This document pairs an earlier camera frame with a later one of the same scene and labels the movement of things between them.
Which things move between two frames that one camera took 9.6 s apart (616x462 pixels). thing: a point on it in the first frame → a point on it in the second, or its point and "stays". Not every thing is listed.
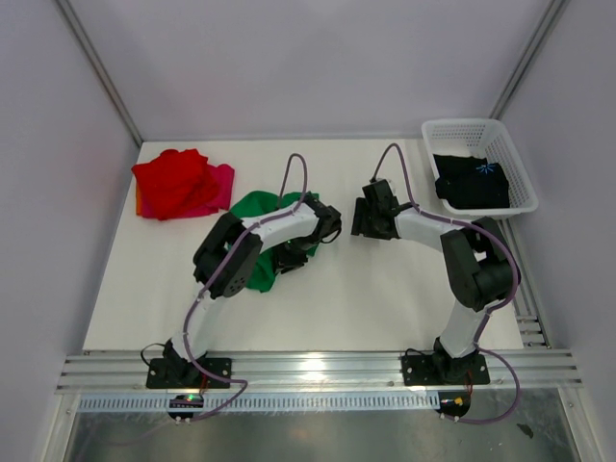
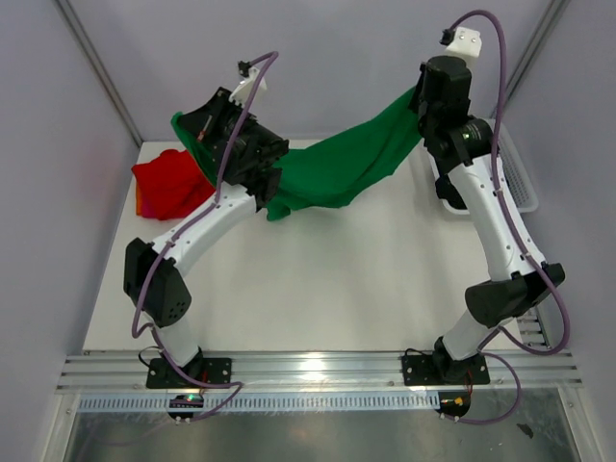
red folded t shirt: x=173 y=183 stays
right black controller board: x=455 y=403 stays
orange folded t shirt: x=139 y=199 stays
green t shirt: x=256 y=203 → x=338 y=165
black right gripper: x=360 y=225 → x=414 y=104
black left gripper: x=285 y=263 → x=202 y=122
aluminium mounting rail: x=319 y=372 stays
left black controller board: x=186 y=401 stays
